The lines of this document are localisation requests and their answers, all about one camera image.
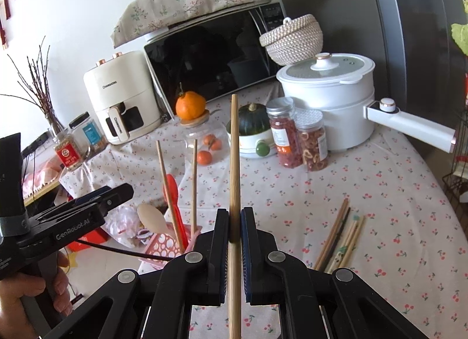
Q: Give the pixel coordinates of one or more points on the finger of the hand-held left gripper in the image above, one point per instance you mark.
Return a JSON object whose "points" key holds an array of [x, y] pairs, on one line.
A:
{"points": [[87, 195], [117, 196]]}

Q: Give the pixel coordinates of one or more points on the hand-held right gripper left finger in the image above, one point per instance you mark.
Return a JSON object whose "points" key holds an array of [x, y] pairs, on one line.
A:
{"points": [[223, 240]]}

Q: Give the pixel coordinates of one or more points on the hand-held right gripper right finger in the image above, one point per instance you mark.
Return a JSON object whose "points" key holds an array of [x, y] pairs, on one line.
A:
{"points": [[245, 240]]}

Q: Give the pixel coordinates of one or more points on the light wooden chopstick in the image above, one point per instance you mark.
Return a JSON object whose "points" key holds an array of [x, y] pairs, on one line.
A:
{"points": [[172, 203]]}

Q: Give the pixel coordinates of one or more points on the red plastic spoon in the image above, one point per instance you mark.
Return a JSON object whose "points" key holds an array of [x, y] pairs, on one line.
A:
{"points": [[174, 196]]}

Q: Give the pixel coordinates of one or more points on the pink plastic utensil basket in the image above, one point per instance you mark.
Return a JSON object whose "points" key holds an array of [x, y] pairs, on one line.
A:
{"points": [[164, 247]]}

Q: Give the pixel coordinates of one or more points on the long bamboo chopstick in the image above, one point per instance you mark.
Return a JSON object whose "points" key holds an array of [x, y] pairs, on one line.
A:
{"points": [[234, 159]]}

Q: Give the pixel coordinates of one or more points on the person's left hand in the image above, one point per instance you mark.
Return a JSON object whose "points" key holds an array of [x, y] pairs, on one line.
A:
{"points": [[14, 302]]}

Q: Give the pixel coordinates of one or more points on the clear plastic bag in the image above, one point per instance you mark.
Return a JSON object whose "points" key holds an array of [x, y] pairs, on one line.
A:
{"points": [[124, 225]]}

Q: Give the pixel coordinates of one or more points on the cherry print draped cloth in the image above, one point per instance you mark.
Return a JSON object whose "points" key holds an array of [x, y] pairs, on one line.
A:
{"points": [[128, 167]]}

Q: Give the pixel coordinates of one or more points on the red cardboard box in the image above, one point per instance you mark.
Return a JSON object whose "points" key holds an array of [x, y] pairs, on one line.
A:
{"points": [[89, 242]]}

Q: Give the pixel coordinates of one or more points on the red label glass jar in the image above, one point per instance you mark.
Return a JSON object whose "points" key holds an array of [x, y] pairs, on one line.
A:
{"points": [[69, 154]]}

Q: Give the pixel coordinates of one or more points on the pink cloth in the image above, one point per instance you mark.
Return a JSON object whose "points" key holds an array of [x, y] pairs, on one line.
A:
{"points": [[40, 178]]}

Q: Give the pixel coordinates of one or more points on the blue label black lid jar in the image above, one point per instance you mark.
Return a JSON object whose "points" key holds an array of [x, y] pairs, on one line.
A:
{"points": [[89, 132]]}

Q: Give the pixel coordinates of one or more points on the small orange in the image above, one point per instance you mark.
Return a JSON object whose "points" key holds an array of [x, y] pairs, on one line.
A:
{"points": [[217, 145], [209, 139], [204, 158]]}

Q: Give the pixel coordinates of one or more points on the brown wooden chopstick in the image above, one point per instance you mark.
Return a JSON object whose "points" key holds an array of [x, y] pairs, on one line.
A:
{"points": [[334, 231], [331, 231]]}

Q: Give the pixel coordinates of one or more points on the thin dark chopstick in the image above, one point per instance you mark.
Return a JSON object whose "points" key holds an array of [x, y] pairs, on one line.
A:
{"points": [[338, 236]]}

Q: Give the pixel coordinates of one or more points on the white pot with green knob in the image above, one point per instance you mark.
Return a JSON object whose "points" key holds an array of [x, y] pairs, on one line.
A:
{"points": [[252, 145]]}

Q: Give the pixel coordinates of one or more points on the pale printed chopstick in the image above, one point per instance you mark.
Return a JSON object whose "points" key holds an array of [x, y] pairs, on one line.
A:
{"points": [[343, 247], [354, 240]]}

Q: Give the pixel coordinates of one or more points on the glass jar with wooden lid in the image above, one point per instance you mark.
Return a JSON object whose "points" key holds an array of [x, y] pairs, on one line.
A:
{"points": [[190, 130]]}

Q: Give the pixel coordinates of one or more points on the cream air fryer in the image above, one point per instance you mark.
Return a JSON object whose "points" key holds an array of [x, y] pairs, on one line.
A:
{"points": [[117, 97]]}

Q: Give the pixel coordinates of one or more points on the jar of red dried fruit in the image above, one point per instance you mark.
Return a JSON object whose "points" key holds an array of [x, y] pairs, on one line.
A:
{"points": [[287, 141]]}

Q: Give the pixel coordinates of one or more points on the vase of dry branches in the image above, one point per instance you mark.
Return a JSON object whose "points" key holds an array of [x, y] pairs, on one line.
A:
{"points": [[40, 90]]}

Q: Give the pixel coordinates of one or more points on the large orange with stem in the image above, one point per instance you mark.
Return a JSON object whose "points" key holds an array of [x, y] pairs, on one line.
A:
{"points": [[189, 104]]}

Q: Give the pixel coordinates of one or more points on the jar of dried fruit slices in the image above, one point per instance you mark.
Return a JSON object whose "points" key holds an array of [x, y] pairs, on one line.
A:
{"points": [[314, 145]]}

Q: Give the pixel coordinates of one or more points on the dark green pumpkin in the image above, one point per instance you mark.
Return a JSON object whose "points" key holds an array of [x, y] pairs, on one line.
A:
{"points": [[252, 119]]}

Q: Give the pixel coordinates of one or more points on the cherry print tablecloth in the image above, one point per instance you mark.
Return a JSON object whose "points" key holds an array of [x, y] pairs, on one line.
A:
{"points": [[384, 214]]}

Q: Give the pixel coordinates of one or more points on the white electric cooking pot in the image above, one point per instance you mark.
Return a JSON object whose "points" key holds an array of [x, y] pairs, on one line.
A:
{"points": [[329, 104]]}

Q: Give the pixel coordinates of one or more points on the black door microwave oven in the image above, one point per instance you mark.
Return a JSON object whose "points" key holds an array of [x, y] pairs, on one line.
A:
{"points": [[204, 61]]}

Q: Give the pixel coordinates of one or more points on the woven lidded basket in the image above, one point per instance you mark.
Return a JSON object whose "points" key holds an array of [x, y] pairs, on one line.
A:
{"points": [[292, 42]]}

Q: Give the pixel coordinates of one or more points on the red hanging knot decoration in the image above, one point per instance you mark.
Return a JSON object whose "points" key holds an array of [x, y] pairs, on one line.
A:
{"points": [[5, 2]]}

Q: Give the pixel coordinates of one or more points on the grey refrigerator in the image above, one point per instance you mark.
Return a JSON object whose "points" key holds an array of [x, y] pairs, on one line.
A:
{"points": [[402, 13]]}

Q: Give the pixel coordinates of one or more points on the green leafy vegetables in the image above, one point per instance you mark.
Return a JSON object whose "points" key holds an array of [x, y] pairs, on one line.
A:
{"points": [[460, 39]]}

